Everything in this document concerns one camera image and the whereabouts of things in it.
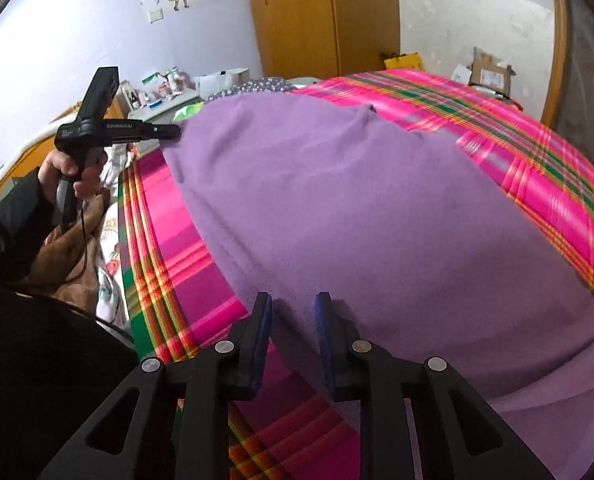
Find cardboard box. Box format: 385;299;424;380
469;47;515;98

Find group of toiletry bottles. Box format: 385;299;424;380
120;67;195;111

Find white shopping bag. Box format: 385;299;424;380
193;67;250;102

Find yellow paper bag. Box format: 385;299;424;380
383;52;424;72

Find wooden bed headboard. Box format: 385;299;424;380
0;102;85;221

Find person's left forearm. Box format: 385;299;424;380
0;165;60;281

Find folded floral purple cloth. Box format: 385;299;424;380
217;76;298;98

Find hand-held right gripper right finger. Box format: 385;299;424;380
316;292;555;480

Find wooden door frame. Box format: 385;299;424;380
542;0;570;128

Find clear plastic door curtain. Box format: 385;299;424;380
552;0;594;171

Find purple fleece pants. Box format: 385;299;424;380
162;91;594;480

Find green tissue pack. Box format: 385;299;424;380
173;102;205;122

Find wooden wardrobe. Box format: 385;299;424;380
244;0;402;81

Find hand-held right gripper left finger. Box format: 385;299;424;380
37;292;273;480

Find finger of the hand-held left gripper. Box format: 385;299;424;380
141;125;183;142

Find grey nightstand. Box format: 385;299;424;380
127;87;203;123

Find floral bed quilt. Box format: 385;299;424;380
94;150;138;331

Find pink plaid blanket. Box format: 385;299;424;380
117;69;594;480

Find person's left hand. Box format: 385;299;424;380
44;149;109;201

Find black cable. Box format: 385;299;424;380
60;202;90;286

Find person's dark clothing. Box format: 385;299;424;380
0;270;145;480

